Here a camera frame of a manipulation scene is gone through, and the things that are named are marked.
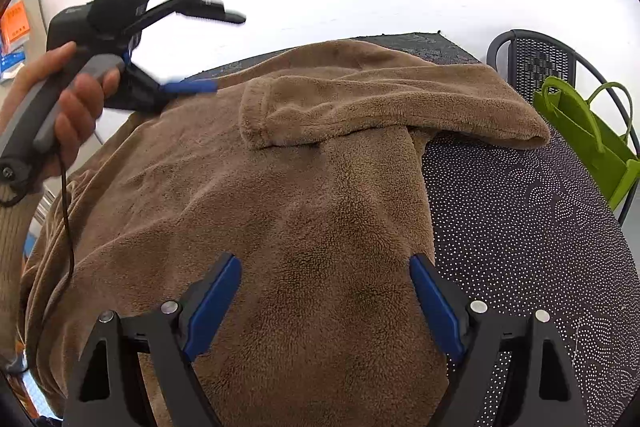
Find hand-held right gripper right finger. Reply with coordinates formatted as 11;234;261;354
409;253;587;427

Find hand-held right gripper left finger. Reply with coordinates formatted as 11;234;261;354
62;252;243;427

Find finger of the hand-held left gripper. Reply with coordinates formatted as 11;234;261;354
107;62;219;114
132;0;247;34

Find brown fleece sweater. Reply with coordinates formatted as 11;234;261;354
20;39;551;427

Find person's left forearm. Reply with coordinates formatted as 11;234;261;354
0;177;48;348

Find person's left hand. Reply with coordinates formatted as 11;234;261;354
0;42;122;182

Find green tote bag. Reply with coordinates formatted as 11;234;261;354
532;76;640;210

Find black mesh chair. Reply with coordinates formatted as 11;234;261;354
486;29;640;225

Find black cable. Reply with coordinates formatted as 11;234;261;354
0;149;76;373

